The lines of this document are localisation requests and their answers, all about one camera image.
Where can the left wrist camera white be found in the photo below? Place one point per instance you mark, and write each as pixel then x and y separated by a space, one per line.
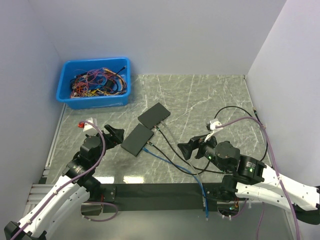
pixel 88 128

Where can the blue plastic bin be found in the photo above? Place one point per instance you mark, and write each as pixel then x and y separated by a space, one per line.
pixel 95 83

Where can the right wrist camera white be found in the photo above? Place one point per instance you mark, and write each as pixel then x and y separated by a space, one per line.
pixel 213 126

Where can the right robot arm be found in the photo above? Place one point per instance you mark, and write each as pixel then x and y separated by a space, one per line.
pixel 248 178

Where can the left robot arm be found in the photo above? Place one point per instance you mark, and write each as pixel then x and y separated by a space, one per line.
pixel 75 186

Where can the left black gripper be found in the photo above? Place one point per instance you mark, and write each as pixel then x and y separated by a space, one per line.
pixel 112 140

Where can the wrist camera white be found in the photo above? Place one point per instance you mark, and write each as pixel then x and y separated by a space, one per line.
pixel 88 128
pixel 213 126

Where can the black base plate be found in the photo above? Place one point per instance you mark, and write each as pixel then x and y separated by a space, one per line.
pixel 164 196

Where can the black network switch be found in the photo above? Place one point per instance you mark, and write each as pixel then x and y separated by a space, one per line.
pixel 154 115
pixel 137 139

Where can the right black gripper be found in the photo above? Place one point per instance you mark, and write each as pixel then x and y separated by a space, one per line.
pixel 193 143

